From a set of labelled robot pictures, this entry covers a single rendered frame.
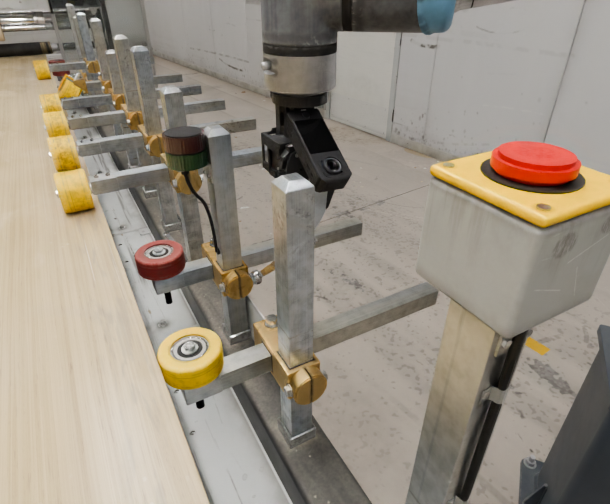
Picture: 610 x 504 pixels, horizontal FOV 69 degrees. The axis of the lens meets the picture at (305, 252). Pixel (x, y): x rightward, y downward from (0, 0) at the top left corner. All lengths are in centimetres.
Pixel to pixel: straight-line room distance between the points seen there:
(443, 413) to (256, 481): 50
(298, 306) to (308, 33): 31
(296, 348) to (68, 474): 28
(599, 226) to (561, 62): 308
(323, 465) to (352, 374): 108
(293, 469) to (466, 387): 44
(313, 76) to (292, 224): 18
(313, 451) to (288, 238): 36
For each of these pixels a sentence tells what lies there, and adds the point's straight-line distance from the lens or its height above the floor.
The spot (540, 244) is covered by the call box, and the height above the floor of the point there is 121.
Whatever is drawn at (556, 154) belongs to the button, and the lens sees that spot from 25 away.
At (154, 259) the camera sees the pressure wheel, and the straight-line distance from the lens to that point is 77.
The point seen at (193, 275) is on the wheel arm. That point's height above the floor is 85.
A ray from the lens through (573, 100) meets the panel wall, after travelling 329.
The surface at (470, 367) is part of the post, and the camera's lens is 30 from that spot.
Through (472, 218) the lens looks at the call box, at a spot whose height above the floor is 120.
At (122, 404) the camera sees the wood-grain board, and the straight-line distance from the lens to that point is 56.
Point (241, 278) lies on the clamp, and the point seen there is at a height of 86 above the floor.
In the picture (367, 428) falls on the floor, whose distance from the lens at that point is 163.
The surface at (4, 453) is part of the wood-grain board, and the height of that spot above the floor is 90.
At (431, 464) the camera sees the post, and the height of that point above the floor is 99.
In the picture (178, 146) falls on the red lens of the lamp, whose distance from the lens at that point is 66.
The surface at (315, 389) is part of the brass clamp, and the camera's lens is 61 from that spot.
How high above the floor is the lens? 131
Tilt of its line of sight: 32 degrees down
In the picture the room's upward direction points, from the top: straight up
